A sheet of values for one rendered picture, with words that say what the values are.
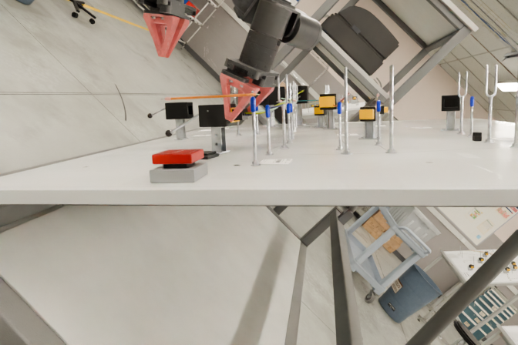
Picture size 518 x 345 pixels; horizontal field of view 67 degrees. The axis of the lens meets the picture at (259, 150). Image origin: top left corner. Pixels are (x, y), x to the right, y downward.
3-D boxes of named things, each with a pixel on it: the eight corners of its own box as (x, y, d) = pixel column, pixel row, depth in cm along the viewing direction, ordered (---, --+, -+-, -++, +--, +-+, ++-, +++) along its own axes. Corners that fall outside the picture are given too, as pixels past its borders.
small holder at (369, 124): (386, 135, 92) (386, 105, 91) (378, 139, 84) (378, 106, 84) (366, 135, 94) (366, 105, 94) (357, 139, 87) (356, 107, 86)
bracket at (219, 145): (219, 151, 75) (218, 125, 75) (230, 151, 74) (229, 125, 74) (207, 154, 71) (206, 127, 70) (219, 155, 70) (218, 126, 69)
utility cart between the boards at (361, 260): (338, 280, 427) (403, 223, 408) (331, 239, 535) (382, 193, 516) (370, 311, 430) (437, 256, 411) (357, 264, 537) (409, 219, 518)
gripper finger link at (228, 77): (256, 125, 71) (274, 76, 68) (240, 129, 64) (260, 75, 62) (224, 110, 73) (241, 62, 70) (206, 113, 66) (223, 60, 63)
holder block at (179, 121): (153, 139, 109) (150, 103, 108) (195, 138, 107) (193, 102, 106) (145, 141, 104) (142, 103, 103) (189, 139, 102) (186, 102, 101)
